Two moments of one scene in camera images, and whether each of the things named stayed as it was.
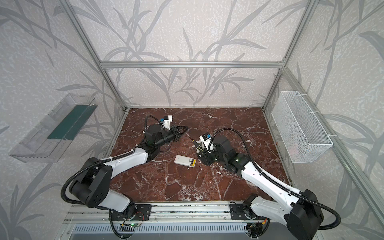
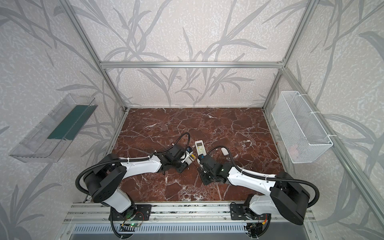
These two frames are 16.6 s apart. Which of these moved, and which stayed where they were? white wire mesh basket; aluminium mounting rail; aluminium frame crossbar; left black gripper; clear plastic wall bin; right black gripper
Moved: right black gripper; left black gripper
Stayed: aluminium mounting rail; clear plastic wall bin; white wire mesh basket; aluminium frame crossbar
